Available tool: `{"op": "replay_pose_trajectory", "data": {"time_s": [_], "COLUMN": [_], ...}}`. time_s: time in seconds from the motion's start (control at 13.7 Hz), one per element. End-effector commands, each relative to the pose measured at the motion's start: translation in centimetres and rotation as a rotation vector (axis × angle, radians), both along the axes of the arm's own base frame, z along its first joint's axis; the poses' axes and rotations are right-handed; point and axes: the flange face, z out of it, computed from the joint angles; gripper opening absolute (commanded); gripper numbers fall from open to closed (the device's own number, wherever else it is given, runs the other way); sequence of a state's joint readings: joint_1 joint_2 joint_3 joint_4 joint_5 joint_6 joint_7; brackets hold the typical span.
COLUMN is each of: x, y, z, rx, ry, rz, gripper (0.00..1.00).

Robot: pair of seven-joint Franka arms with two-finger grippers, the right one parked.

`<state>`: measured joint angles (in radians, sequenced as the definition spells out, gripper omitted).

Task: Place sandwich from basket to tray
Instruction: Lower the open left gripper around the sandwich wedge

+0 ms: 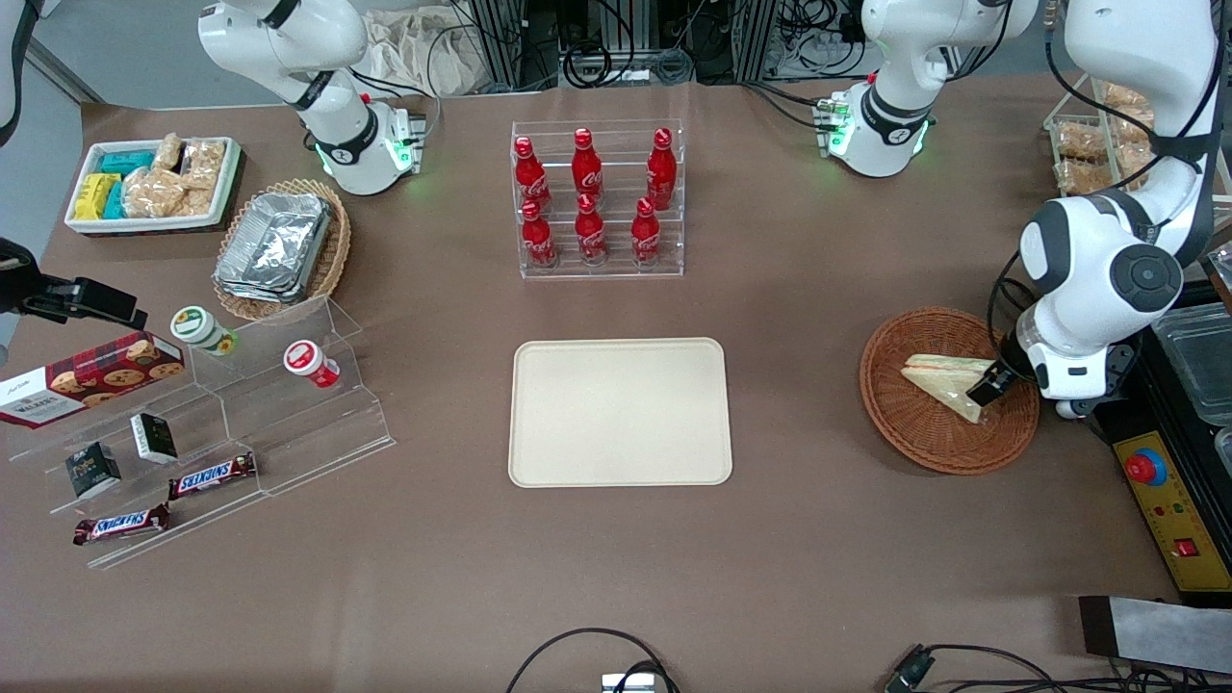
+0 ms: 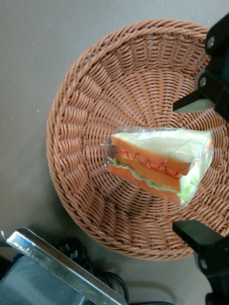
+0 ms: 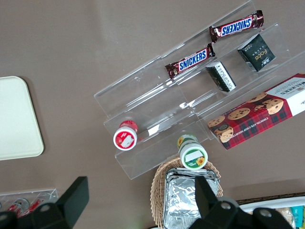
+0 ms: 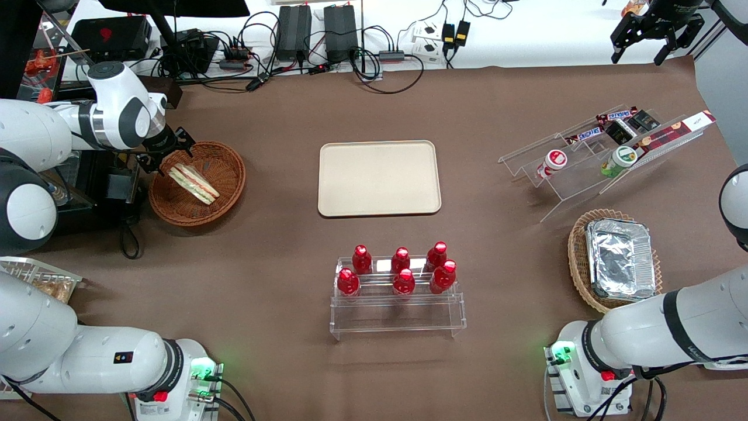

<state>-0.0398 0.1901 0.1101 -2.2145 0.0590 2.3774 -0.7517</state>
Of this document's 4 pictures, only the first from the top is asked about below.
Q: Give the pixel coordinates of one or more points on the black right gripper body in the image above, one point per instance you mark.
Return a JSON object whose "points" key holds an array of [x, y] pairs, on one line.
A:
{"points": [[19, 289]]}

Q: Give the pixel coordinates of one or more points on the triangle sandwich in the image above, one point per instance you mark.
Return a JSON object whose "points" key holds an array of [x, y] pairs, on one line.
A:
{"points": [[948, 380]]}

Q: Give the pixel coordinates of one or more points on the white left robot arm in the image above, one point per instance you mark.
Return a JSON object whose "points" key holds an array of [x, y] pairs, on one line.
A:
{"points": [[1088, 279]]}

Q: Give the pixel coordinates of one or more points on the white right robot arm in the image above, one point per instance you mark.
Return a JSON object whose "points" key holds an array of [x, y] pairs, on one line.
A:
{"points": [[337, 125]]}

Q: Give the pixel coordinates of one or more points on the round brown wicker basket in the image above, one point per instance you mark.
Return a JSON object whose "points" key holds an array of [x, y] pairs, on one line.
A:
{"points": [[924, 433]]}

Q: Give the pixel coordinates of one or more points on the light wicker oval basket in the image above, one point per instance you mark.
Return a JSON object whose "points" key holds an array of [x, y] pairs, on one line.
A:
{"points": [[337, 250]]}

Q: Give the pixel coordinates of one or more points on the cream plastic tray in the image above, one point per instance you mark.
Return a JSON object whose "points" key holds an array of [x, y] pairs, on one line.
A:
{"points": [[616, 414]]}

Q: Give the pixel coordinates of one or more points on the red tartan cookie box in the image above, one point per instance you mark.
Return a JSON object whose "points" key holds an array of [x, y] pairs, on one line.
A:
{"points": [[96, 375]]}

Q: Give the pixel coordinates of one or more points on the white snack bin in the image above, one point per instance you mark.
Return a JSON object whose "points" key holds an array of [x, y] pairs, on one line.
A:
{"points": [[149, 223]]}

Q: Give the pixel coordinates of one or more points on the green lid cup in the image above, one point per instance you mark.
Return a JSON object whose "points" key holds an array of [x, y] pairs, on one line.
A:
{"points": [[197, 327]]}

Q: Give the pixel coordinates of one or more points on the small teal snack packet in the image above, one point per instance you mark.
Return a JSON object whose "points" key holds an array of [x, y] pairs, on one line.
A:
{"points": [[115, 202]]}

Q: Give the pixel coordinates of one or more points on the yellow snack packet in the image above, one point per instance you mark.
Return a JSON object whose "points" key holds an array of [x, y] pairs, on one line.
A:
{"points": [[94, 197]]}

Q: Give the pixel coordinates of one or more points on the clear bag of crackers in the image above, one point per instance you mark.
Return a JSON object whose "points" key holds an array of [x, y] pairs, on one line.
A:
{"points": [[154, 192], [200, 202], [205, 164], [168, 152]]}

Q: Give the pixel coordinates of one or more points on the clear plastic container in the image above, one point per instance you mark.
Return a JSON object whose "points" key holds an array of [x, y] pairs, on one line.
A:
{"points": [[1198, 361]]}

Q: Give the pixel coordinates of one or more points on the black box white side label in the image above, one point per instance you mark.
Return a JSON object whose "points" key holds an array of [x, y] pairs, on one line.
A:
{"points": [[154, 438]]}

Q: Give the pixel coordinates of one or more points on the large teal snack packet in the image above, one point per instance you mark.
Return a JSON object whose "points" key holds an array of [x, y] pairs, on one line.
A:
{"points": [[125, 162]]}

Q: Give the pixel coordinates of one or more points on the clear acrylic step riser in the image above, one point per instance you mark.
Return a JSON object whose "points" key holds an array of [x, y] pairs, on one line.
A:
{"points": [[38, 462], [318, 433]]}

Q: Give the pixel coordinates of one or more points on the black box gold lettering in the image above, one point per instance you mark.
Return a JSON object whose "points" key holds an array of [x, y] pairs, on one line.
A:
{"points": [[93, 470]]}

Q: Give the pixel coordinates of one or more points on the black food warmer yellow panel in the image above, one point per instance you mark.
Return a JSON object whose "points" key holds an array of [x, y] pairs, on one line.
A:
{"points": [[1179, 500]]}

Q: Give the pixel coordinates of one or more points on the stack of foil containers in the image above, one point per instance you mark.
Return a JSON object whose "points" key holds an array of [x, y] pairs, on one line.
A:
{"points": [[274, 245]]}

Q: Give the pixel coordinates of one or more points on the small steel food pan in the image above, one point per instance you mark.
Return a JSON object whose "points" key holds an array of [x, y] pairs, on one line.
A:
{"points": [[1224, 450]]}

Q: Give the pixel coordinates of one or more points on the packaged bread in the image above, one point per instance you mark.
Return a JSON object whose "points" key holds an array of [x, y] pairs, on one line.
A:
{"points": [[1126, 101], [1128, 144], [1080, 140], [1083, 178]]}

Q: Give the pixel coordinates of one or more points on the Snickers chocolate bar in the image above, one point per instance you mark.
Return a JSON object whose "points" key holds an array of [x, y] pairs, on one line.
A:
{"points": [[120, 525], [212, 475]]}

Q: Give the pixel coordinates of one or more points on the red lid cup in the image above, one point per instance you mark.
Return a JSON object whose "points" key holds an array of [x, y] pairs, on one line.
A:
{"points": [[306, 361]]}

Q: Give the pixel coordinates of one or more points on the clear acrylic bread rack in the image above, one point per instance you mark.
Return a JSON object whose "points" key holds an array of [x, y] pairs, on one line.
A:
{"points": [[1054, 135]]}

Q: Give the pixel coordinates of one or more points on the dark grey flat panel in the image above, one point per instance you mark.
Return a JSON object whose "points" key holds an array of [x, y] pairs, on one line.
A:
{"points": [[1165, 630]]}

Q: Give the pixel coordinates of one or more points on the red cola bottle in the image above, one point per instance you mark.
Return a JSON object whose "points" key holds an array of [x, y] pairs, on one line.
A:
{"points": [[645, 239], [538, 241], [586, 168], [527, 178], [661, 173], [590, 236]]}

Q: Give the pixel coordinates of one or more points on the beige cloth bag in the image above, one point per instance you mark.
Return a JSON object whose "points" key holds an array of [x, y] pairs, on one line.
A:
{"points": [[414, 53]]}

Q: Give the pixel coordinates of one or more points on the clear acrylic bottle rack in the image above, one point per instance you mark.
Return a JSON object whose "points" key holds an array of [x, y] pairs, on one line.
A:
{"points": [[602, 269]]}

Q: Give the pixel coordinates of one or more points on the silver metal connector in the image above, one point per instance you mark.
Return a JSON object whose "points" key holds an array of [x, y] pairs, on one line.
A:
{"points": [[628, 683]]}

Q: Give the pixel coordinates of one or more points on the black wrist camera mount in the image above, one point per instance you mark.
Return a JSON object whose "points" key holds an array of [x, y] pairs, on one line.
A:
{"points": [[1119, 371]]}

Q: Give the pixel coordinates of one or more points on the aluminium frame post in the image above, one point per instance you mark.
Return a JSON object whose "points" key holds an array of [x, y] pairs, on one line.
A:
{"points": [[758, 38], [500, 43]]}

